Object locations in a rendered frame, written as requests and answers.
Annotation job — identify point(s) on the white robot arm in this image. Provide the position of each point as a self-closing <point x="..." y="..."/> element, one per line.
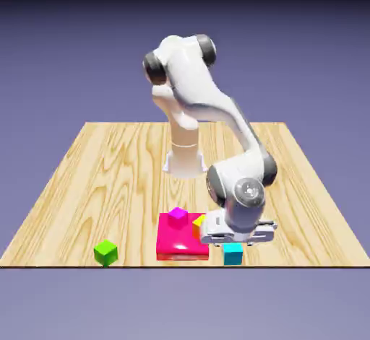
<point x="199" y="86"/>

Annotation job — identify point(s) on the large pink box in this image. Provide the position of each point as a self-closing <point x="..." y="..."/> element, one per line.
<point x="179" y="241"/>

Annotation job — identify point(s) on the small green cube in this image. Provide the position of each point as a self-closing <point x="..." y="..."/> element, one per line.
<point x="105" y="252"/>

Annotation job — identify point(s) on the small cyan cube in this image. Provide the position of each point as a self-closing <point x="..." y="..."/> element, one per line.
<point x="233" y="254"/>

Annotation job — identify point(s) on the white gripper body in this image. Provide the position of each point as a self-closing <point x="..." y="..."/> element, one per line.
<point x="214" y="231"/>

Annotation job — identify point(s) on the small yellow cube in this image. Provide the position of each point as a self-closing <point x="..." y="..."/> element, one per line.
<point x="198" y="225"/>

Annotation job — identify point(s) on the small magenta cube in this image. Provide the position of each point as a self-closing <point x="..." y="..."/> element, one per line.
<point x="177" y="218"/>

